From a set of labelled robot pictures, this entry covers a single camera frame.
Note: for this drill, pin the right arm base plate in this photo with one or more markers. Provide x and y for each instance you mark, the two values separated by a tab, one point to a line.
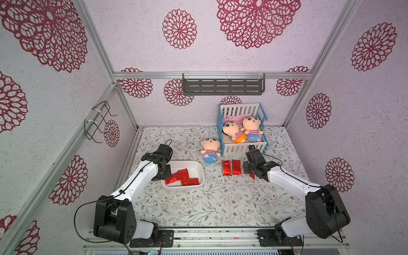
274	238

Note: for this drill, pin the aluminium front rail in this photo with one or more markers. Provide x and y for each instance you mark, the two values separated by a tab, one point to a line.
237	238

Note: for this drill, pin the pink pillow in crib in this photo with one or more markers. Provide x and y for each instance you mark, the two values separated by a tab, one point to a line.
237	118

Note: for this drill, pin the grey wall shelf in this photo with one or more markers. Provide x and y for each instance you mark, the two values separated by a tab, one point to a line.
224	86

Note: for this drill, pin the plush doll orange pants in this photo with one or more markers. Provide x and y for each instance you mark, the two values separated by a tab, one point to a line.
233	130

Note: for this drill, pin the blue white toy crib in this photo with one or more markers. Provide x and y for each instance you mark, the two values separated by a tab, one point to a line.
229	147

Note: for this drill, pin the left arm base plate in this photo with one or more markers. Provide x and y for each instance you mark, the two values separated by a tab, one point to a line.
159	239

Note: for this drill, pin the white plastic storage box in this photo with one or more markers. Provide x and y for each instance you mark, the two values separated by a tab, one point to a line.
195	171

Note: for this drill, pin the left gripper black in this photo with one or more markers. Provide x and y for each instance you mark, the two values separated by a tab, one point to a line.
168	174

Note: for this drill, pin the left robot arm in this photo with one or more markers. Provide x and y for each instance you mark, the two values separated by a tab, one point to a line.
115	218

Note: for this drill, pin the plush doll blue pants outside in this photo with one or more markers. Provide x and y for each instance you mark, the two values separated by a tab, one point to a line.
210	150

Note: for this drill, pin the plush doll blue pants crib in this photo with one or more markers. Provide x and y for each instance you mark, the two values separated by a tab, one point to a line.
252	129

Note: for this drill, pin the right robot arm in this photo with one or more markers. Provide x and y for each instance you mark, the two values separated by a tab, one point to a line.
325	213

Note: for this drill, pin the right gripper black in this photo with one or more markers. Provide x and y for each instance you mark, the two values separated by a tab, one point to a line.
250	167

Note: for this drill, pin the black wire wall rack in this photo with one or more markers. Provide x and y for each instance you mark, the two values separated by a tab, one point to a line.
93	125

